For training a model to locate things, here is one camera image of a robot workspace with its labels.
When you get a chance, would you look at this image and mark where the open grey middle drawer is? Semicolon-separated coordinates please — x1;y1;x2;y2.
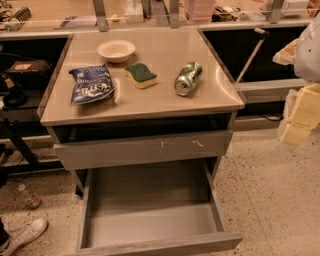
72;160;243;256

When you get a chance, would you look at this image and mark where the pink plastic container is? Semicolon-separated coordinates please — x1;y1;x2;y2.
184;0;216;23

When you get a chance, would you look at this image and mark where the grey top drawer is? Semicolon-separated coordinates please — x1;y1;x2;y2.
54;130;233;170

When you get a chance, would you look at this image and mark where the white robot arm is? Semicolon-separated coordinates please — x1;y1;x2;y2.
273;14;320;145

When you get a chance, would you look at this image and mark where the green crushed soda can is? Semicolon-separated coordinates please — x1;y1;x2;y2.
174;62;202;96

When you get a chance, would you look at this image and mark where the plastic bottle on floor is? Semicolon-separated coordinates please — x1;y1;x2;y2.
18;184;42;209

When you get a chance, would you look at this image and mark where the white sneaker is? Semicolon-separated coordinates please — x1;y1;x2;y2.
0;218;48;256

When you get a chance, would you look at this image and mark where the black cable on floor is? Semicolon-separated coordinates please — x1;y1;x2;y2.
259;113;285;122

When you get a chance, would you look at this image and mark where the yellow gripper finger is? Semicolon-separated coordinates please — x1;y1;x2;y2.
280;83;320;145

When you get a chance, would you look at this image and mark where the black bag on shelf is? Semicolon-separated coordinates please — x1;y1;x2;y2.
5;60;51;90

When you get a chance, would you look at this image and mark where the green and yellow sponge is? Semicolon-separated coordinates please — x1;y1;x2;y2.
125;63;157;89

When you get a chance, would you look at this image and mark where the white paper bowl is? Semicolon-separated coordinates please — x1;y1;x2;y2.
97;40;136;64

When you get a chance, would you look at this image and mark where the white tissue box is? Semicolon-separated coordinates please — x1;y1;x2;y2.
124;2;144;23

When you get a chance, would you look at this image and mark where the blue chip bag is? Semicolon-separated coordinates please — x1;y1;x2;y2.
69;65;115;105

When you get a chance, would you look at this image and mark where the grey drawer cabinet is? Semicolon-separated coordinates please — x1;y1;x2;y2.
36;27;247;198

